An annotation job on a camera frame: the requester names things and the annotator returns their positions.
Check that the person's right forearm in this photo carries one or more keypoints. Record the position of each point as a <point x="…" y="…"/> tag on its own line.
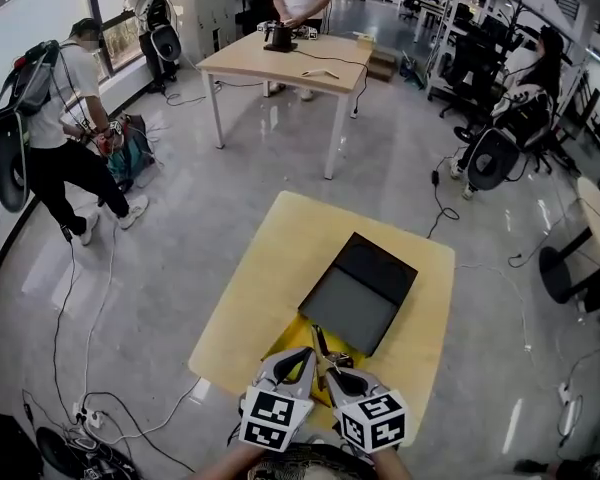
<point x="394" y="465"/>

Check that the black office chair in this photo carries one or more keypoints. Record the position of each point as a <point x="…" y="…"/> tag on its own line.
<point x="492" y="160"/>

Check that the brown stacked boxes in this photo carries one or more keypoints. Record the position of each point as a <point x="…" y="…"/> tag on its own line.
<point x="382" y="65"/>

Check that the black box container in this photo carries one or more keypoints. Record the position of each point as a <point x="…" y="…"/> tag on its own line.
<point x="355" y="300"/>

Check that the white shelving rack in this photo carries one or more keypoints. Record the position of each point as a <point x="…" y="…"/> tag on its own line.
<point x="447" y="33"/>

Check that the black equipment pile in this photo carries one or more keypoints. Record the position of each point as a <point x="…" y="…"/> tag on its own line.
<point x="55" y="450"/>

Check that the small white power strip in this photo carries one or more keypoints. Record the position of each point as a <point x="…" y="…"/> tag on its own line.
<point x="564" y="393"/>

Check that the small cardboard box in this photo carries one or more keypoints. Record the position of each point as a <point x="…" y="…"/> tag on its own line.
<point x="365" y="42"/>

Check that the round table with black base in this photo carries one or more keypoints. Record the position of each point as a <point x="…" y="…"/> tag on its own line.
<point x="597" y="218"/>

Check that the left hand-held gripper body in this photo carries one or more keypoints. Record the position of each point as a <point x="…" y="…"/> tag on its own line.
<point x="275" y="418"/>

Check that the person's left forearm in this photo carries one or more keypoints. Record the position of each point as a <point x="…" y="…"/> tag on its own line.
<point x="225" y="464"/>

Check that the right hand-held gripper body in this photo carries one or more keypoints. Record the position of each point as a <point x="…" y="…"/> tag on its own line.
<point x="375" y="420"/>

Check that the teal bag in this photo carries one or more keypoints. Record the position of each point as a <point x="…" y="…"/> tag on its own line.
<point x="132" y="153"/>

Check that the grey locker cabinet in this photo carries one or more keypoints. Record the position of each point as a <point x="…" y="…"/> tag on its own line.
<point x="212" y="8"/>

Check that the yellow mat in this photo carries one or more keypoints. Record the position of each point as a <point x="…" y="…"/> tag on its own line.
<point x="292" y="335"/>

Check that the small metal tool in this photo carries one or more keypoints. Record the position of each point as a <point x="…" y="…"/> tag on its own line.
<point x="319" y="344"/>

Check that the white angled tool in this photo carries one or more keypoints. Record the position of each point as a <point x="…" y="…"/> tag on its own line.
<point x="320" y="72"/>

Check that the person's patterned clothing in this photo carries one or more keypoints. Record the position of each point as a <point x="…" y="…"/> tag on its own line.
<point x="312" y="463"/>

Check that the black stand device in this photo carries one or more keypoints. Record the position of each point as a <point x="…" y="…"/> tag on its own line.
<point x="281" y="38"/>

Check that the wooden table with white legs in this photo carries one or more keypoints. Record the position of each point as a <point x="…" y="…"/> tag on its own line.
<point x="260" y="60"/>

